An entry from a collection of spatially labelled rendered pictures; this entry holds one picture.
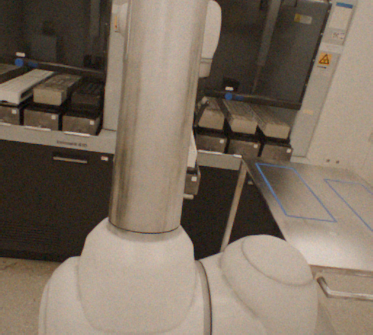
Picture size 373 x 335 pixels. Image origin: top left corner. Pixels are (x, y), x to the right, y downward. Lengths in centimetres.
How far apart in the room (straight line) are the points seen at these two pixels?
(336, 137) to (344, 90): 39
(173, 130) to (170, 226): 13
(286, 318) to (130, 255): 22
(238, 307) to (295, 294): 8
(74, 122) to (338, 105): 212
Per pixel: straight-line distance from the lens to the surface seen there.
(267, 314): 50
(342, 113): 301
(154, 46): 42
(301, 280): 51
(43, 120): 151
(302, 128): 165
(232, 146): 149
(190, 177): 108
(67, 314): 48
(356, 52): 293
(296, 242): 86
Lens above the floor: 126
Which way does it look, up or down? 22 degrees down
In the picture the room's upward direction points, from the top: 10 degrees clockwise
